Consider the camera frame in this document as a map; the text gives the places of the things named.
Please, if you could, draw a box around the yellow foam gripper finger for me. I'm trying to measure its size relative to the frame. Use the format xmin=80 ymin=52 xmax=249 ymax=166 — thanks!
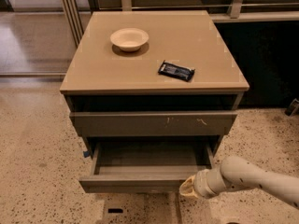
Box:
xmin=179 ymin=175 xmax=199 ymax=199

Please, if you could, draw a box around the grey drawer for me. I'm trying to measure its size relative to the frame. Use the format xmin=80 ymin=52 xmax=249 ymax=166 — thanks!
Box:
xmin=70 ymin=111 xmax=236 ymax=137
xmin=79 ymin=141 xmax=214 ymax=193

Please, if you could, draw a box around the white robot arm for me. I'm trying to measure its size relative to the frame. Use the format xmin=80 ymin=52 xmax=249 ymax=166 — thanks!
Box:
xmin=179 ymin=156 xmax=299 ymax=209

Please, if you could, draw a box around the grey top drawer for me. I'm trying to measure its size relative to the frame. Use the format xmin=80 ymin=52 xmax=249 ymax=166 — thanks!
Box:
xmin=70 ymin=111 xmax=236 ymax=137

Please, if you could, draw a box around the grey drawer cabinet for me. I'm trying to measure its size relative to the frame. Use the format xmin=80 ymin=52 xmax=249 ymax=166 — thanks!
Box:
xmin=59 ymin=10 xmax=250 ymax=191

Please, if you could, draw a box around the blue tape piece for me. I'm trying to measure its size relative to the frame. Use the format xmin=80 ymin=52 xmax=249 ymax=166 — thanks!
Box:
xmin=83 ymin=150 xmax=91 ymax=158

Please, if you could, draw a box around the black snack packet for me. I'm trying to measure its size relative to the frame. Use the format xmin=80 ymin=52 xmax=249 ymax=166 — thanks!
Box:
xmin=158 ymin=61 xmax=195 ymax=82

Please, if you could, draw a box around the white ceramic bowl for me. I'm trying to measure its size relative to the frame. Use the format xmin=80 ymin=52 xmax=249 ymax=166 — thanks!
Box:
xmin=110 ymin=28 xmax=149 ymax=52

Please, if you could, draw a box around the metal railing frame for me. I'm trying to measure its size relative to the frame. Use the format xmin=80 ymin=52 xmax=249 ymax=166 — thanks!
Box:
xmin=62 ymin=0 xmax=299 ymax=43

